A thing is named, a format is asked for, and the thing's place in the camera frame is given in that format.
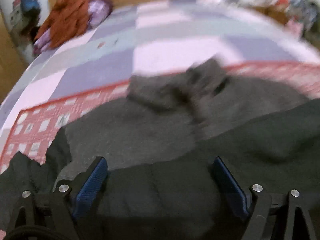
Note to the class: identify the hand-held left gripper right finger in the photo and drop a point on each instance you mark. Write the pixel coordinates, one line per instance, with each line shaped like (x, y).
(230, 187)

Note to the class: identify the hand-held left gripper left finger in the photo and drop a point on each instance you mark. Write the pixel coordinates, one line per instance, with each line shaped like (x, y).
(91, 187)

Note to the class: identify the grey fleece garment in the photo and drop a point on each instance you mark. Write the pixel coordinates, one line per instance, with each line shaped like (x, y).
(125, 135)

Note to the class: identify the black fuzzy garment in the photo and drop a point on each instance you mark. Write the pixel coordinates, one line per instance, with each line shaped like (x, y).
(162, 195)

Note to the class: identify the pile of dark clothes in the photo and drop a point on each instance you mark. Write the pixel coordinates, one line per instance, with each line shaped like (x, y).
(307, 12)

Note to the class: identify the red checkered blanket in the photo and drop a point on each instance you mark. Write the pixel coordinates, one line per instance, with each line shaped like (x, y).
(37, 125)

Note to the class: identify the wooden wardrobe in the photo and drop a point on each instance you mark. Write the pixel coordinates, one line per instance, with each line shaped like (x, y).
(7, 60)

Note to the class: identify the rust orange garment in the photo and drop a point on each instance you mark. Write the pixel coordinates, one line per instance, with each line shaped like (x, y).
(67, 20)

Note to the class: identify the purple pink checkered bedsheet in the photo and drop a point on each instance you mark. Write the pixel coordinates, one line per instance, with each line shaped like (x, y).
(162, 30)

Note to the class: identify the pink cloth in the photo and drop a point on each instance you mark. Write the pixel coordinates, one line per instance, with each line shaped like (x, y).
(293, 26)

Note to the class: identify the purple printed pillow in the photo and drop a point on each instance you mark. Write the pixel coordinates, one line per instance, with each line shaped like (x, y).
(98, 10)

